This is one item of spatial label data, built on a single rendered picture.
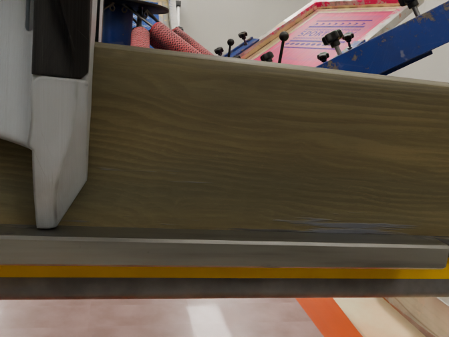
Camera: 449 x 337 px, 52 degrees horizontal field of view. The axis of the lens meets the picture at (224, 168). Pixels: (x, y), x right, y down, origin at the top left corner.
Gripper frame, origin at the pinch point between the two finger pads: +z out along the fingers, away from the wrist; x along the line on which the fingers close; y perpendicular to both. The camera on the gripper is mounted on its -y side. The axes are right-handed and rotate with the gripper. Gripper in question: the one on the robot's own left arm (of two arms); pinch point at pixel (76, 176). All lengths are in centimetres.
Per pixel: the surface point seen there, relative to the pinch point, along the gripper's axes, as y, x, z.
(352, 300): -22.5, -15.7, 13.8
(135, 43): -5, -107, -10
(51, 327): 2.2, -12.4, 13.9
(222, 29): -100, -459, -47
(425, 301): -25.7, -10.7, 11.2
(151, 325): -4.7, -12.4, 13.8
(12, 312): 5.1, -14.6, 13.9
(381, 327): -22.8, -11.4, 13.8
